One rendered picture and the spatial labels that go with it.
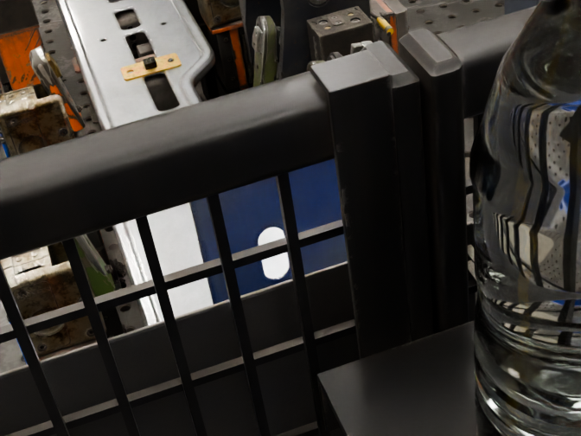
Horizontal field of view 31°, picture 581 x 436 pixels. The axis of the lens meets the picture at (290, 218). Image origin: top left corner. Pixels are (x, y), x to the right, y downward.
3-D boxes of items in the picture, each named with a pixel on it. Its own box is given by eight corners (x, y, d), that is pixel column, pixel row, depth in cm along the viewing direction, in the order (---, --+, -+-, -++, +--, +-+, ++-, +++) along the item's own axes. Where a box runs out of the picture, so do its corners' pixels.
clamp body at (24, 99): (47, 279, 161) (-23, 91, 140) (123, 256, 164) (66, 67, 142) (55, 317, 154) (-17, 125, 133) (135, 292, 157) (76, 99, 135)
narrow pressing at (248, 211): (251, 464, 91) (175, 149, 70) (373, 421, 93) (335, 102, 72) (253, 470, 91) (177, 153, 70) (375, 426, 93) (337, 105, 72)
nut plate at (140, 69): (175, 54, 150) (175, 47, 149) (182, 66, 147) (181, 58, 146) (119, 69, 149) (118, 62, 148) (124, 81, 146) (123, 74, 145)
